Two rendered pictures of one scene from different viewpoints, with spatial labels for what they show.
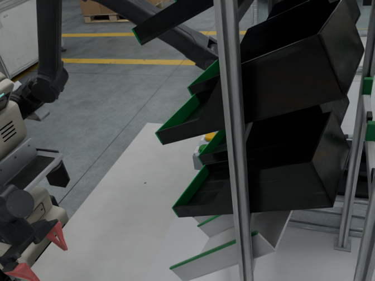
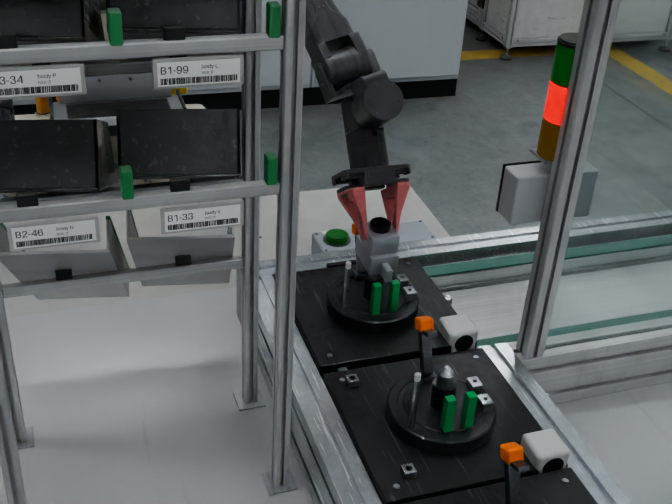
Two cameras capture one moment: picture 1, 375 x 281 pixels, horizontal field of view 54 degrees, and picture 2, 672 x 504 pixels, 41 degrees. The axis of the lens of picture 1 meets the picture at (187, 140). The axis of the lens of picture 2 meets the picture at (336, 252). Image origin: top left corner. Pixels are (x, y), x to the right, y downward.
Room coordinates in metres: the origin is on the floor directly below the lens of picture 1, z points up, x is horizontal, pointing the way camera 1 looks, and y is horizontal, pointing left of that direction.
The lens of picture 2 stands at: (0.03, -1.01, 1.75)
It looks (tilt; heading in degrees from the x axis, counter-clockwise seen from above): 31 degrees down; 45
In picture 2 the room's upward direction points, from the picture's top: 4 degrees clockwise
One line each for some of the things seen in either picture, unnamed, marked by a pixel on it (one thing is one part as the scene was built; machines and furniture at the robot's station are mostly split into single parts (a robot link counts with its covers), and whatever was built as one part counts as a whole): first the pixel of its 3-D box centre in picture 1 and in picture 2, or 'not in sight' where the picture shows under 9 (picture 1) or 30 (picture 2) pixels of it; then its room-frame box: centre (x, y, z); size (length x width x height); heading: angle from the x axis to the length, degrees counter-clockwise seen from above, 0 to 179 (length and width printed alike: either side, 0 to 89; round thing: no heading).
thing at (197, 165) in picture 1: (211, 145); (373, 249); (1.03, -0.08, 0.93); 0.21 x 0.07 x 0.06; 155
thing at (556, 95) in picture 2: not in sight; (566, 100); (0.99, -0.43, 1.33); 0.05 x 0.05 x 0.05
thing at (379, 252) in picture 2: not in sight; (380, 246); (0.86, -0.25, 1.08); 0.08 x 0.04 x 0.07; 67
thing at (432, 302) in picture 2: not in sight; (371, 311); (0.87, -0.24, 0.96); 0.24 x 0.24 x 0.02; 65
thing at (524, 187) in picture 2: not in sight; (560, 131); (0.99, -0.43, 1.29); 0.12 x 0.05 x 0.25; 155
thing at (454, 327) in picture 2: not in sight; (457, 334); (0.91, -0.37, 0.97); 0.05 x 0.05 x 0.04; 65
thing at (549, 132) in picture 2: not in sight; (559, 137); (0.99, -0.43, 1.28); 0.05 x 0.05 x 0.05
